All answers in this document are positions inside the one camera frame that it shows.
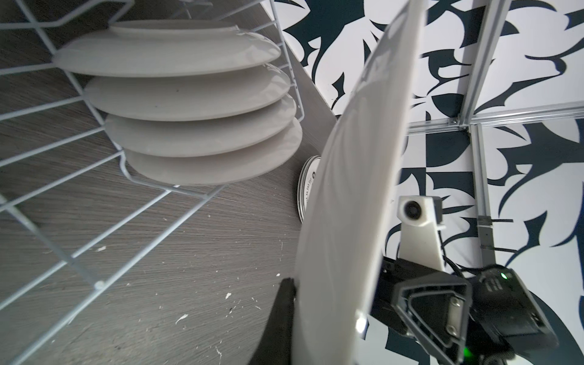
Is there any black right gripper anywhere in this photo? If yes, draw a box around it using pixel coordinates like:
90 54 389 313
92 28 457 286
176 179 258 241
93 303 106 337
370 258 558 364

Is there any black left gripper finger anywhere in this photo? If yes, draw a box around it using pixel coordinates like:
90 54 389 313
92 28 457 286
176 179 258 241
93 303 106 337
249 278 296 365

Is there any plain white plate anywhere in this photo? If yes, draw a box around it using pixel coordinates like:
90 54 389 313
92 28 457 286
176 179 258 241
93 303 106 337
291 1 427 364

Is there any stack of unloaded plates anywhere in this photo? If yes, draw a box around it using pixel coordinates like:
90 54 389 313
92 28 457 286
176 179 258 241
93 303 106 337
297 156 321 223

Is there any green banner rim plate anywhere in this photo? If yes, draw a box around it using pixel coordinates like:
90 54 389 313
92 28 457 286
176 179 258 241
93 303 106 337
52 19 281 78

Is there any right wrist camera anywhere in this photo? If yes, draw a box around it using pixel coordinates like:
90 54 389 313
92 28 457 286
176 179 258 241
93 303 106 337
397 196 445 272

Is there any white wire dish rack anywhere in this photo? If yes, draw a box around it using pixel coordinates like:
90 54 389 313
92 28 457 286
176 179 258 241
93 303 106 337
0 0 306 365

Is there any aluminium cage frame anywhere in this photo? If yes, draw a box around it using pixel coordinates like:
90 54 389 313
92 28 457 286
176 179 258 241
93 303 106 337
414 1 583 259

